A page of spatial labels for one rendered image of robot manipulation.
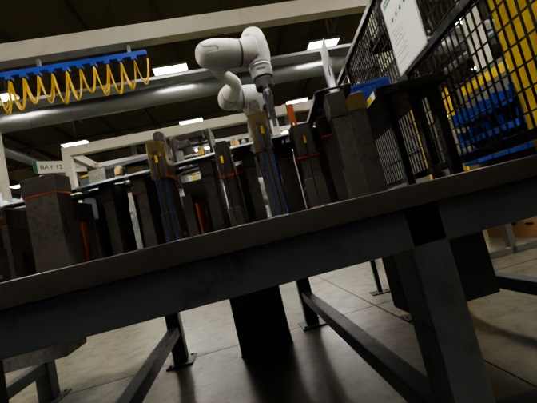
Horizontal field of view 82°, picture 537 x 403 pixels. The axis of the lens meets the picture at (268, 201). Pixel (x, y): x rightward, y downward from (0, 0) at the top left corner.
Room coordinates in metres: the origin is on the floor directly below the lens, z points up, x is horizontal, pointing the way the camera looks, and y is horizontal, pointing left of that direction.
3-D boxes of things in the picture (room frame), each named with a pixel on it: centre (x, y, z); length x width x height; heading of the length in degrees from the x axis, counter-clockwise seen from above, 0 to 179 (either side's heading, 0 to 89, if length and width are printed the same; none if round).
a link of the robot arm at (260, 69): (1.19, -0.09, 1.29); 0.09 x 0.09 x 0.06
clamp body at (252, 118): (0.97, -0.03, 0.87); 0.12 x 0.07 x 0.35; 179
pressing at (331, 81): (1.17, -0.35, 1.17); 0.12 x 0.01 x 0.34; 179
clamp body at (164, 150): (1.01, 0.32, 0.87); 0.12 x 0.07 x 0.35; 179
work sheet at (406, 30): (1.08, -0.64, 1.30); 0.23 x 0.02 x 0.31; 179
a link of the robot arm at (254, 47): (1.18, -0.08, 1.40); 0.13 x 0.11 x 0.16; 110
